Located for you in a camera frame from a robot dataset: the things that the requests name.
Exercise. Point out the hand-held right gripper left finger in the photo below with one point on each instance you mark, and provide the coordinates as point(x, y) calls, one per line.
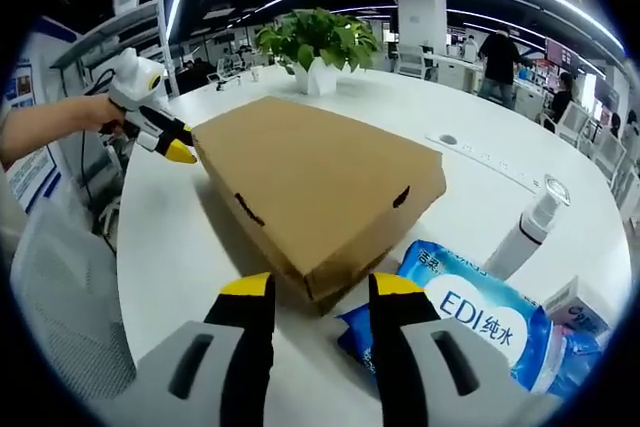
point(165, 377)

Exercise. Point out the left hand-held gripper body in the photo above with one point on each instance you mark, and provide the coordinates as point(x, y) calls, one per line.
point(137, 79)

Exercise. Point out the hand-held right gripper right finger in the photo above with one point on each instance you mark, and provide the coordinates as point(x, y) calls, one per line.
point(460, 377)

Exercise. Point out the blue wet wipes pack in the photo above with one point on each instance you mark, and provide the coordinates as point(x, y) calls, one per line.
point(480, 327)

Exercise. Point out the small blue tissue pack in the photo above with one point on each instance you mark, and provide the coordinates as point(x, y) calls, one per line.
point(360, 342)

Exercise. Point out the small white carton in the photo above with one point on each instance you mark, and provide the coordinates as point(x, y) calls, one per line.
point(570, 304)

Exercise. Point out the brown cardboard shoe box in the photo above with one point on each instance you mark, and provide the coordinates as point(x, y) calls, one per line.
point(310, 172)

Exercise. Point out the white spray bottle clear cap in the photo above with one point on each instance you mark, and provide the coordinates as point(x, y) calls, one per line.
point(515, 242)

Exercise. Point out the person's left hand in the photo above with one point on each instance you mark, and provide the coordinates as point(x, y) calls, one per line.
point(100, 114)

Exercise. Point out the grey metal shelf rack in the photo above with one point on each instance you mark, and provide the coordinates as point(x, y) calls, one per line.
point(100, 37)

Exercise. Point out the small black table object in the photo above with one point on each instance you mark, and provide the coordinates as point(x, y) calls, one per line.
point(227, 83)

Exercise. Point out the white paper cup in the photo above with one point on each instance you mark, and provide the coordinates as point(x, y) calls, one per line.
point(255, 73)

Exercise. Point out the light blue crumpled pack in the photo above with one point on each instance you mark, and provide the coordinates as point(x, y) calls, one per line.
point(580, 357)

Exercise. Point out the grey mesh office chair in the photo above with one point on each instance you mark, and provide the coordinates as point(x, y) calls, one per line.
point(65, 307)

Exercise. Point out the green potted plant white pot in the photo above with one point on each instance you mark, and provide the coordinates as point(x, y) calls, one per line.
point(320, 42)

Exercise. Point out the white table socket strip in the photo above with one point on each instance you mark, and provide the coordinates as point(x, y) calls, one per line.
point(490, 159)

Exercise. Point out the white office chair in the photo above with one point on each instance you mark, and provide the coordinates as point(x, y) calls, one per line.
point(411, 59)
point(574, 124)
point(607, 149)

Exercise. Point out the purple screen monitor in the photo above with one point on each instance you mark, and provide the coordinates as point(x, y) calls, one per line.
point(562, 53)

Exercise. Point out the blue white wall poster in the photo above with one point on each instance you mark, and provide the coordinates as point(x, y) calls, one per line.
point(30, 167)

